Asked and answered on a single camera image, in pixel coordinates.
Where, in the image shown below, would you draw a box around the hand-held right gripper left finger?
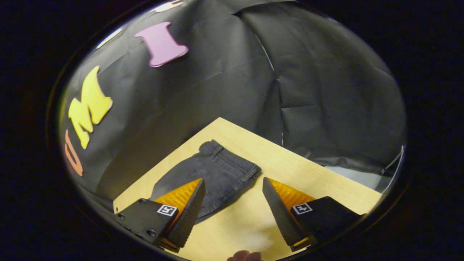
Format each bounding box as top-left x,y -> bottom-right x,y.
113,178 -> 206,253

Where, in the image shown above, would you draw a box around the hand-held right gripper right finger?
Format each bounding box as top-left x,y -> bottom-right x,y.
262,177 -> 366,253

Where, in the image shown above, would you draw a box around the dark grey jeans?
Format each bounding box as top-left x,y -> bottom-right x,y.
150,140 -> 262,224

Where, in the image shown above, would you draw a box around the black backdrop cloth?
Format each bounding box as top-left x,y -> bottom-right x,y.
58,0 -> 407,214

